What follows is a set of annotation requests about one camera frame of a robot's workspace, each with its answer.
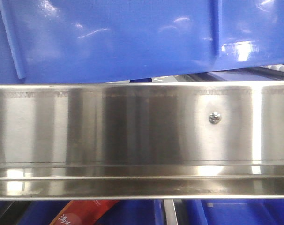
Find blue plastic bin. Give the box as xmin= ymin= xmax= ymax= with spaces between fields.
xmin=0 ymin=0 xmax=284 ymax=84

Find lower blue bin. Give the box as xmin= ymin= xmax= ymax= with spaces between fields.
xmin=18 ymin=199 xmax=284 ymax=225

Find white conveyor rollers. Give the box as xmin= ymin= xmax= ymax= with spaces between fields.
xmin=262 ymin=64 xmax=284 ymax=72

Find red printed package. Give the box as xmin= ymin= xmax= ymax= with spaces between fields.
xmin=50 ymin=200 xmax=119 ymax=225

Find stainless steel rail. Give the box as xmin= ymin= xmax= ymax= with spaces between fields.
xmin=0 ymin=81 xmax=284 ymax=200

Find left rail screw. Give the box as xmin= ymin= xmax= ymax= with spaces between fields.
xmin=209 ymin=111 xmax=222 ymax=125

